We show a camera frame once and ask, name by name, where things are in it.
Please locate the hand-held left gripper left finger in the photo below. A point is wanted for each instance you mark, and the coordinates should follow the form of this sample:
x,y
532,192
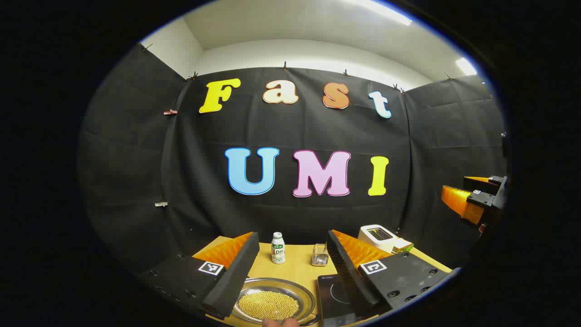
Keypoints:
x,y
236,277

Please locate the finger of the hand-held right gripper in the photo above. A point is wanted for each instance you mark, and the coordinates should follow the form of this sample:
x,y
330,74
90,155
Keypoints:
x,y
481,184
456,202

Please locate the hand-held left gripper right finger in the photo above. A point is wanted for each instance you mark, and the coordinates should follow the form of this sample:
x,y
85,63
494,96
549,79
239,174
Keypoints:
x,y
347,277

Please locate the black induction cooktop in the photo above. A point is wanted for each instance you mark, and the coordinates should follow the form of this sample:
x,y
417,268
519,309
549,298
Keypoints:
x,y
331,299

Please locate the stainless steel pot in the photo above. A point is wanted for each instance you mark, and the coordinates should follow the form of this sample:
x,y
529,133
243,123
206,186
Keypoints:
x,y
272,284

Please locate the pile of yellow soybeans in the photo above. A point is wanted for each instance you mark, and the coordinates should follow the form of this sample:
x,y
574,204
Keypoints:
x,y
268,305

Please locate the white toaster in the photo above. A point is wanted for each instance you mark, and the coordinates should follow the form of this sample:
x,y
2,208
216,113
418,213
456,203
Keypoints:
x,y
374,238

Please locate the white drink bottle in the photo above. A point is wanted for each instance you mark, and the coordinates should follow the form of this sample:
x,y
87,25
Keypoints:
x,y
278,252

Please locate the lettuce sandwich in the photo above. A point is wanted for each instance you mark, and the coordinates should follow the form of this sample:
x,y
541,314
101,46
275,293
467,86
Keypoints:
x,y
403,246

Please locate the small ceiling light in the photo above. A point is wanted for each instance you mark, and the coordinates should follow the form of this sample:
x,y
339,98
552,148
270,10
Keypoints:
x,y
466,66

